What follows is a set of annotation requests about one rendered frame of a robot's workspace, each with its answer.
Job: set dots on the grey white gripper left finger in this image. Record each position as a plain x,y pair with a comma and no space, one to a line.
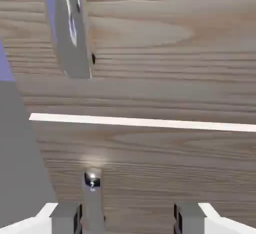
64,220

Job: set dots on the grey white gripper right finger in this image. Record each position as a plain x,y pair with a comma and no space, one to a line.
192,220

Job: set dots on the light wood cabinet door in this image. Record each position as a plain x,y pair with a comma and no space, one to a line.
160,48
160,168

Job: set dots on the light wood cabinet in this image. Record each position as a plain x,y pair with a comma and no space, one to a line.
140,125

